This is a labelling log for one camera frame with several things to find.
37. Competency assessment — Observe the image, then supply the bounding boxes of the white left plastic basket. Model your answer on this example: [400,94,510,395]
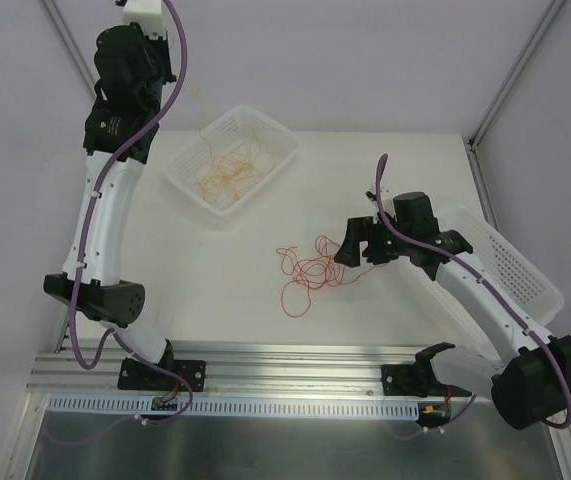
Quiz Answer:
[163,105,299,220]

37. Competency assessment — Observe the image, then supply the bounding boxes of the aluminium frame post left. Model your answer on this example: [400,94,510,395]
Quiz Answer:
[37,0,96,106]

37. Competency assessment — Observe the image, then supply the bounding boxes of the orange yellow cable pile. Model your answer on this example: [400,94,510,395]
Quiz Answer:
[275,234,391,319]

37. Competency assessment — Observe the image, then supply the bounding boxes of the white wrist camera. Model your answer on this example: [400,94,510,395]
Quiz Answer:
[365,186,396,218]
[115,0,167,40]

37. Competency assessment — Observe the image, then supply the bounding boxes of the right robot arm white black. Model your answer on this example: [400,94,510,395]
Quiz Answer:
[334,190,571,430]

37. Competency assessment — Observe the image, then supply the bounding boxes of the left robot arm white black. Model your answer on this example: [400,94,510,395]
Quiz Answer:
[43,23,175,389]

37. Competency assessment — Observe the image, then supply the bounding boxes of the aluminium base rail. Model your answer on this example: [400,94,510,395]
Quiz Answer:
[27,340,421,400]

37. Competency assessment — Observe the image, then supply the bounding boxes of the aluminium frame post right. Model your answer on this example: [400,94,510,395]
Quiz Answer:
[468,0,567,152]

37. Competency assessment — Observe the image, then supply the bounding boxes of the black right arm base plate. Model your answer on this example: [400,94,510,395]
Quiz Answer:
[380,363,471,398]

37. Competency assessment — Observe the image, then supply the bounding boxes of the white slotted cable duct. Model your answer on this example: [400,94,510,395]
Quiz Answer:
[47,394,419,422]

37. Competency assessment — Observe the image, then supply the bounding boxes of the yellow cables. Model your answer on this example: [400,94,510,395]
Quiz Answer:
[189,137,276,206]

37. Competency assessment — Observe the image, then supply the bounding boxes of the white plastic basket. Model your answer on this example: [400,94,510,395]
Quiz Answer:
[163,105,299,220]
[435,205,564,340]

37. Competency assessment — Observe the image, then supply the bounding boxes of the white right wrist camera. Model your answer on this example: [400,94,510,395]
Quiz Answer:
[365,186,396,218]

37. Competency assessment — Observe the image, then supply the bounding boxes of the aluminium frame post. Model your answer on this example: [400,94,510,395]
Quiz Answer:
[468,0,567,152]
[37,0,96,106]

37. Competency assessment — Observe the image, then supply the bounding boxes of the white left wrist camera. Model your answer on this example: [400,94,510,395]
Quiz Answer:
[115,0,167,40]

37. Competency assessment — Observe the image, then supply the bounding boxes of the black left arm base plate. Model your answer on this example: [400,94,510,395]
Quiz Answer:
[117,358,207,392]

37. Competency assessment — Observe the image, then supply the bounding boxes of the white right plastic basket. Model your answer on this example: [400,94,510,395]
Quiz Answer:
[435,205,564,340]

